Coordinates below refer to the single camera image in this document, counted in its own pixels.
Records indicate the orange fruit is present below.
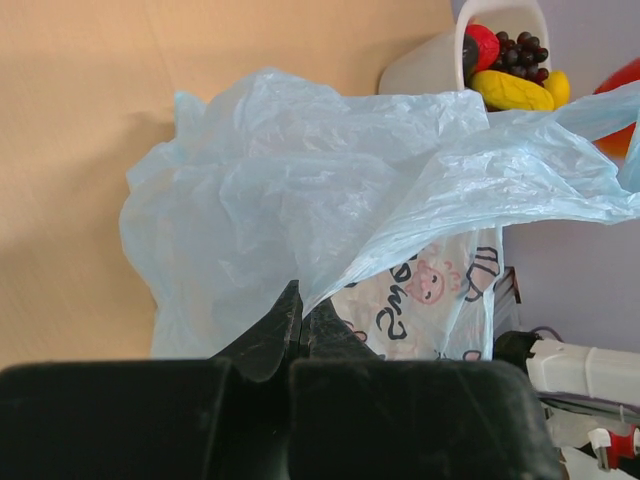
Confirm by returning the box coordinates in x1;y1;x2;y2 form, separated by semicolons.
589;57;640;161

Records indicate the yellow wrinkled fruit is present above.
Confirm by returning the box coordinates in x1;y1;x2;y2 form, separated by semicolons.
470;70;555;111

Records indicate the white plastic basket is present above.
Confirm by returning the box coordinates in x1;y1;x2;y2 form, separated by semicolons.
378;0;548;95

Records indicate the dark purple grape bunch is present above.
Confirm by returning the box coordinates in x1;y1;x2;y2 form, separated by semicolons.
490;31;550;86

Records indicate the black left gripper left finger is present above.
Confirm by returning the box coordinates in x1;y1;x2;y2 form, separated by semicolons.
1;283;300;479

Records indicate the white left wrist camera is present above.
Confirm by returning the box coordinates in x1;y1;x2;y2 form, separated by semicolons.
494;329;640;471

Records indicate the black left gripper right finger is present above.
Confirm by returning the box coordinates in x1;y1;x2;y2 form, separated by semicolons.
287;300;562;479

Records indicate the light blue printed plastic bag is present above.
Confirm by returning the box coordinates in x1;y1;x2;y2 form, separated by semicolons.
120;70;639;360

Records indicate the red apple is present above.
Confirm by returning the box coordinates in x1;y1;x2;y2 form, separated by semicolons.
462;24;500;78

